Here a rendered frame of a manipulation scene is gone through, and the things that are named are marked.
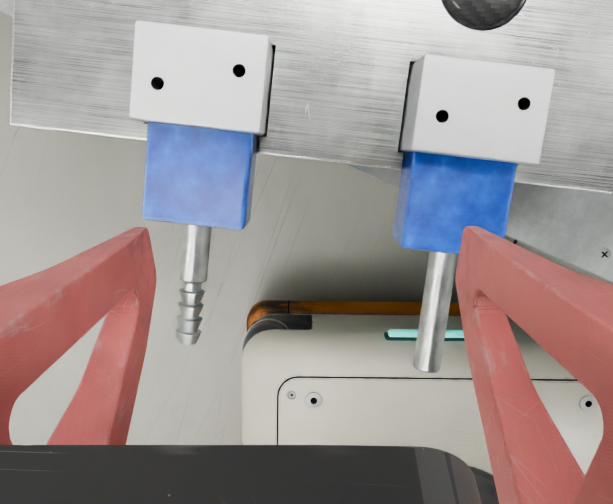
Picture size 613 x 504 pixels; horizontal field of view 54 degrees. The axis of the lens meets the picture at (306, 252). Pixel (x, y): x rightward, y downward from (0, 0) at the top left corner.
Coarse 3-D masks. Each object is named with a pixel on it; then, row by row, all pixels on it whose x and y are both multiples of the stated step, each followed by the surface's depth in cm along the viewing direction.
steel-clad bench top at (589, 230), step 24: (0, 0) 30; (360, 168) 31; (384, 168) 31; (528, 192) 32; (552, 192) 32; (576, 192) 32; (528, 216) 32; (552, 216) 32; (576, 216) 32; (600, 216) 32; (528, 240) 32; (552, 240) 32; (576, 240) 32; (600, 240) 32; (576, 264) 32; (600, 264) 32
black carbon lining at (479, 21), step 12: (444, 0) 25; (456, 0) 25; (468, 0) 25; (480, 0) 25; (492, 0) 25; (504, 0) 25; (516, 0) 25; (456, 12) 25; (468, 12) 25; (480, 12) 25; (492, 12) 25; (504, 12) 25; (516, 12) 25; (468, 24) 25; (480, 24) 25; (492, 24) 25
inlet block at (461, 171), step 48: (432, 96) 23; (480, 96) 23; (528, 96) 23; (432, 144) 23; (480, 144) 23; (528, 144) 23; (432, 192) 25; (480, 192) 25; (432, 240) 25; (432, 288) 26; (432, 336) 27
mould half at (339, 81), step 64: (64, 0) 25; (128, 0) 25; (192, 0) 25; (256, 0) 25; (320, 0) 25; (384, 0) 25; (576, 0) 25; (64, 64) 25; (128, 64) 25; (320, 64) 25; (384, 64) 25; (576, 64) 25; (64, 128) 26; (128, 128) 26; (320, 128) 26; (384, 128) 26; (576, 128) 26
